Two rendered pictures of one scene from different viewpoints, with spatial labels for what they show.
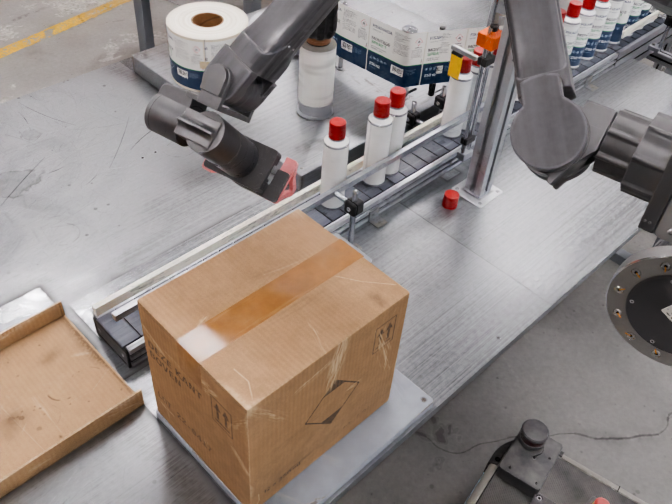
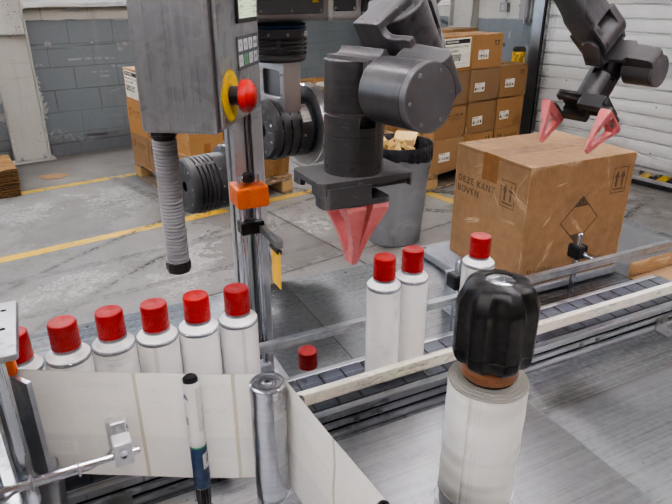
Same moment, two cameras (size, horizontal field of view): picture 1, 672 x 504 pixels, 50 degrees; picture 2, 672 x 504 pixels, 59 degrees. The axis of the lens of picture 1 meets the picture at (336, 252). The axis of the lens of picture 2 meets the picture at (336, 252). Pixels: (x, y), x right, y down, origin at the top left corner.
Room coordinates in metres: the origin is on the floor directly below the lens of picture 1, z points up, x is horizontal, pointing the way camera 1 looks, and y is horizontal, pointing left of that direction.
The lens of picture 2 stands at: (2.07, 0.12, 1.44)
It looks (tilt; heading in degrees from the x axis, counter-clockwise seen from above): 24 degrees down; 202
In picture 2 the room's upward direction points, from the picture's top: straight up
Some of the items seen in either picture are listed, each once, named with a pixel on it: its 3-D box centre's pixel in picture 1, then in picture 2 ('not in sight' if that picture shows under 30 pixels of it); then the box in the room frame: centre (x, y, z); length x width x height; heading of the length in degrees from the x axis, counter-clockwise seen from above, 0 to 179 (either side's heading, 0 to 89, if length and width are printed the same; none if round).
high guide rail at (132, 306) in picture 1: (346, 184); (459, 297); (1.15, -0.01, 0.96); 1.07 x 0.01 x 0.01; 138
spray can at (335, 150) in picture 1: (334, 163); (475, 293); (1.18, 0.02, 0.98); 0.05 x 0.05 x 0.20
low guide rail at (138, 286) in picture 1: (320, 185); (484, 343); (1.20, 0.05, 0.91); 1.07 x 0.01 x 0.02; 138
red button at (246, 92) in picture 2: not in sight; (242, 95); (1.45, -0.24, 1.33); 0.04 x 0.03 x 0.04; 13
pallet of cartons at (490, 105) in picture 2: not in sight; (443, 103); (-2.98, -0.91, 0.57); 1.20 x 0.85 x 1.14; 151
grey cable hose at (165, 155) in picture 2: not in sight; (171, 200); (1.44, -0.36, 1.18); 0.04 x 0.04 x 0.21
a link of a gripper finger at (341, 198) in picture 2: not in sight; (341, 222); (1.55, -0.07, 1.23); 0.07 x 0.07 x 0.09; 49
